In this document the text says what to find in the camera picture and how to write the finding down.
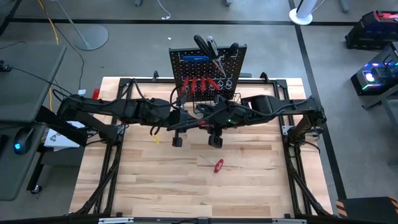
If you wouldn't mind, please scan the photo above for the black wire basket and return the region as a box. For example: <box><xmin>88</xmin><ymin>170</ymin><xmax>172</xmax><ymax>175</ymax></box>
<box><xmin>192</xmin><ymin>91</ymin><xmax>243</xmax><ymax>116</ymax></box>

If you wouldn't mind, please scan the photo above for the black equipment case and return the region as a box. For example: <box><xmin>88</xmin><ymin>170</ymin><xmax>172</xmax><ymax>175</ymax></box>
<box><xmin>345</xmin><ymin>11</ymin><xmax>398</xmax><ymax>51</ymax></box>

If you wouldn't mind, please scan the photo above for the white cable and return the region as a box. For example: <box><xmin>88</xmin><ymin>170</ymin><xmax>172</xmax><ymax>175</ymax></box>
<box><xmin>156</xmin><ymin>0</ymin><xmax>172</xmax><ymax>21</ymax></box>

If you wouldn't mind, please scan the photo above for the hazard striped black box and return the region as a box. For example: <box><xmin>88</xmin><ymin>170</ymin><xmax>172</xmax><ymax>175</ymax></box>
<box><xmin>335</xmin><ymin>195</ymin><xmax>398</xmax><ymax>224</ymax></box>

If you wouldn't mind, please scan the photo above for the silver bracket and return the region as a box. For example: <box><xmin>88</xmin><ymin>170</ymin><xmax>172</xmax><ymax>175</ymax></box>
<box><xmin>272</xmin><ymin>218</ymin><xmax>308</xmax><ymax>224</ymax></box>
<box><xmin>98</xmin><ymin>217</ymin><xmax>134</xmax><ymax>224</ymax></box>

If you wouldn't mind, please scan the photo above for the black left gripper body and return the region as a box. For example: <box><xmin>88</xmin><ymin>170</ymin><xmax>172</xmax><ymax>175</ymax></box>
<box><xmin>164</xmin><ymin>110</ymin><xmax>189</xmax><ymax>147</ymax></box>

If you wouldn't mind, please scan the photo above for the grey desk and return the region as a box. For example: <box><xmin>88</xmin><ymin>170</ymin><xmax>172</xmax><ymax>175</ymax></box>
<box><xmin>0</xmin><ymin>123</ymin><xmax>47</xmax><ymax>202</ymax></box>

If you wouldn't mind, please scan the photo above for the yellow cable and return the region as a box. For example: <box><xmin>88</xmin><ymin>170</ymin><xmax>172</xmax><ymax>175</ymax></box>
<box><xmin>37</xmin><ymin>0</ymin><xmax>60</xmax><ymax>111</ymax></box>

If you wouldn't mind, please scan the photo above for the black metal pegboard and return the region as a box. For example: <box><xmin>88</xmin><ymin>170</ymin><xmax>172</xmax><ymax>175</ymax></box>
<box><xmin>169</xmin><ymin>44</ymin><xmax>248</xmax><ymax>102</ymax></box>

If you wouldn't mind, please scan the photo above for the black computer mouse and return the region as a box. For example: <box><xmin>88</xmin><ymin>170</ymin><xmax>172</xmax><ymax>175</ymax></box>
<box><xmin>12</xmin><ymin>126</ymin><xmax>35</xmax><ymax>156</ymax></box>

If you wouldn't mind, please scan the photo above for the black aluminium table frame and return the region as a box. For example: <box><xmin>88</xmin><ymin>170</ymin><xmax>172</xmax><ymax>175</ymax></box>
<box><xmin>70</xmin><ymin>70</ymin><xmax>333</xmax><ymax>218</ymax></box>

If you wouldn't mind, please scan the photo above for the lit black computer case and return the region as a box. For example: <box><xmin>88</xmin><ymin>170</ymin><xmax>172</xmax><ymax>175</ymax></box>
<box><xmin>350</xmin><ymin>42</ymin><xmax>398</xmax><ymax>97</ymax></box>

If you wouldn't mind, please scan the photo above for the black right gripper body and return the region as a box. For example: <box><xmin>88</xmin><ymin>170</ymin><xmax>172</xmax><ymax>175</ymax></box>
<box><xmin>208</xmin><ymin>107</ymin><xmax>234</xmax><ymax>149</ymax></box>

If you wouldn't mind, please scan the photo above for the silver wire ring holder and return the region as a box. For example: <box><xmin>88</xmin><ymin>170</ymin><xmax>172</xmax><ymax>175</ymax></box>
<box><xmin>180</xmin><ymin>76</ymin><xmax>234</xmax><ymax>94</ymax></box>

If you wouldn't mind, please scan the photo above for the printed white paper sheet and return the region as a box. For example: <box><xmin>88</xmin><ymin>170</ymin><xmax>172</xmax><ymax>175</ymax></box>
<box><xmin>43</xmin><ymin>119</ymin><xmax>86</xmax><ymax>152</ymax></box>

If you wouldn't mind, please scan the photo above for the grey round floor stand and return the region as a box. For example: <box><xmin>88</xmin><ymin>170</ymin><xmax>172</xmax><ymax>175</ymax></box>
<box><xmin>55</xmin><ymin>0</ymin><xmax>109</xmax><ymax>52</ymax></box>

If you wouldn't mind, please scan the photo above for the white round floor stand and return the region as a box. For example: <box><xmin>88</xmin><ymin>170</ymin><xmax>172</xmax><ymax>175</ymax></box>
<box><xmin>289</xmin><ymin>0</ymin><xmax>320</xmax><ymax>26</ymax></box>

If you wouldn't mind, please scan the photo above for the black cable with plug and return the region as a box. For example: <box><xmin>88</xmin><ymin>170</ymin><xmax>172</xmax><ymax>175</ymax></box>
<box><xmin>0</xmin><ymin>60</ymin><xmax>94</xmax><ymax>108</ymax></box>

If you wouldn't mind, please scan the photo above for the large grey panel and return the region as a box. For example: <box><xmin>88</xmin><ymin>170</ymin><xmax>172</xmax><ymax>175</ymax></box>
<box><xmin>0</xmin><ymin>43</ymin><xmax>68</xmax><ymax>124</ymax></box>

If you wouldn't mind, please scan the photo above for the black ribbed handle screwdriver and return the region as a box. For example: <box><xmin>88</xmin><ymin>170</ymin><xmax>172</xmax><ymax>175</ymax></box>
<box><xmin>222</xmin><ymin>42</ymin><xmax>240</xmax><ymax>71</ymax></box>

